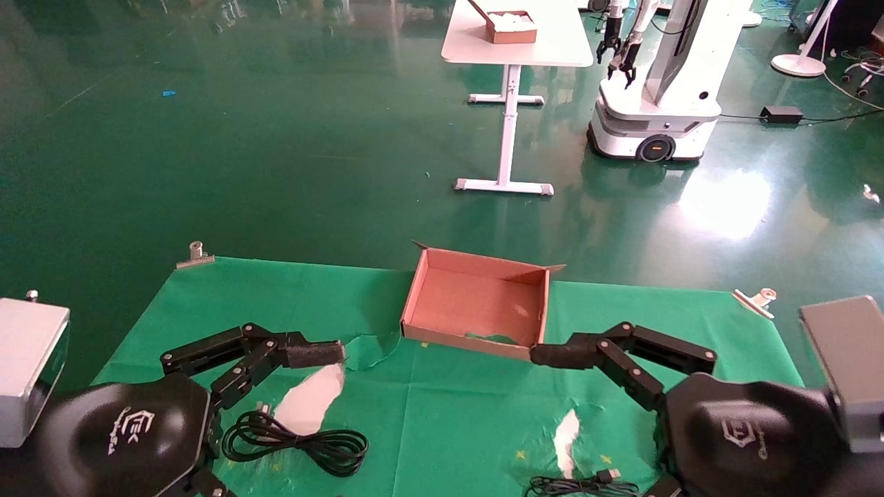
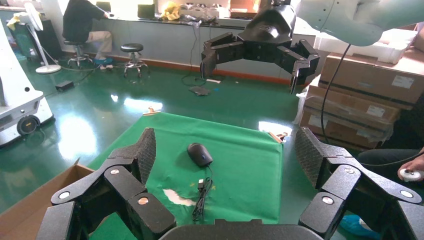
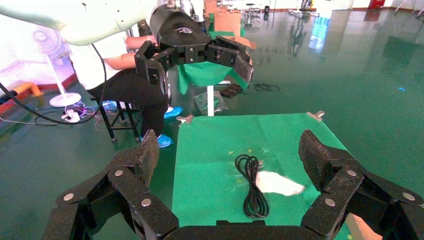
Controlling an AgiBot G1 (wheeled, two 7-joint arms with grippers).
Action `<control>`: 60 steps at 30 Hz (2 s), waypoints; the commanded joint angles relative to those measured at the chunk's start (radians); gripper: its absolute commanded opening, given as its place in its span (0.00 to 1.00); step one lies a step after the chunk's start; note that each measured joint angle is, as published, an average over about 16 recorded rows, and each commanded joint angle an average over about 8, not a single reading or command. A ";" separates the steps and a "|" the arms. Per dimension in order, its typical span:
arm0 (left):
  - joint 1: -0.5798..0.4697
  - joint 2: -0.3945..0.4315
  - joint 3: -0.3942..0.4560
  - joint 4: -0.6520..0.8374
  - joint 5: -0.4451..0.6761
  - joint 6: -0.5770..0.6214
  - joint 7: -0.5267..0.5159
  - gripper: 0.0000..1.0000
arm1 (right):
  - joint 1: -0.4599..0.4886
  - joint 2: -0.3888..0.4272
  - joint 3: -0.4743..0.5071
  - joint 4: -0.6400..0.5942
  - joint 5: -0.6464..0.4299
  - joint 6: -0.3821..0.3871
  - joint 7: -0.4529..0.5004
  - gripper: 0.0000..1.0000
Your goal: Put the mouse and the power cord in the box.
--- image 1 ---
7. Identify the black power adapter brick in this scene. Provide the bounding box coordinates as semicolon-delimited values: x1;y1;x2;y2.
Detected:
760;105;805;126

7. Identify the open brown cardboard box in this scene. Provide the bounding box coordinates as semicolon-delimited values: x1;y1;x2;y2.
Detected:
401;240;567;362

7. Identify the white height-adjustable table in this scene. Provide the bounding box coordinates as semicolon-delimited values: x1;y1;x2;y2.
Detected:
441;0;595;197

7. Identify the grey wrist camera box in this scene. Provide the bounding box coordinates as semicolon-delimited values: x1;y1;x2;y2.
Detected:
799;295;884;454
0;290;71;449

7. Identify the black floor cable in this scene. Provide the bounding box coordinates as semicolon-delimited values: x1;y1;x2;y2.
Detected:
718;107;884;126

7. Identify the white wheeled background robot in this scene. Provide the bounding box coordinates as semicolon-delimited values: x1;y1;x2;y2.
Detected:
587;0;757;164

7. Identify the black power cable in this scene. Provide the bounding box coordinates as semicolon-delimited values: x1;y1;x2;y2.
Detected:
221;402;369;478

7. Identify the white packing material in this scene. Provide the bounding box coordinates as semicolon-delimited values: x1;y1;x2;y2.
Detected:
490;11;537;30

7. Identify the white floor cable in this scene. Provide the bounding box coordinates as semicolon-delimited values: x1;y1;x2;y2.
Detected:
820;48;884;111

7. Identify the green table cloth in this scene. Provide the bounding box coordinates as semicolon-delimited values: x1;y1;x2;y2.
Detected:
93;257;805;497

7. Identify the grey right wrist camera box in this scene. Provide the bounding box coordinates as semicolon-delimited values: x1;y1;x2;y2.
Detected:
799;295;884;454

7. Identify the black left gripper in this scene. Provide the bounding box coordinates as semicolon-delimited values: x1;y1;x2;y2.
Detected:
14;322;346;497

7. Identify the white round floor stand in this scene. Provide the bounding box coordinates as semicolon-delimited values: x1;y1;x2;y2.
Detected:
771;0;840;77

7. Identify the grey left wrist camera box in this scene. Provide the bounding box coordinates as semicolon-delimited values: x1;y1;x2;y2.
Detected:
0;290;71;449

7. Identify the small cardboard box with flap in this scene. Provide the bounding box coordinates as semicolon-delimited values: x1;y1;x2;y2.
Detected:
468;0;538;45

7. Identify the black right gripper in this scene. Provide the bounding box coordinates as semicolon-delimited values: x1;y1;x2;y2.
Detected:
530;322;857;497

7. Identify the silver metal cloth clip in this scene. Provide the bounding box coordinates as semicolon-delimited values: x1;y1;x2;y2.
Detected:
732;288;778;320
175;240;215;269

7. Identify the black USB cable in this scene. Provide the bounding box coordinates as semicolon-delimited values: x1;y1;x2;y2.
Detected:
526;468;622;497

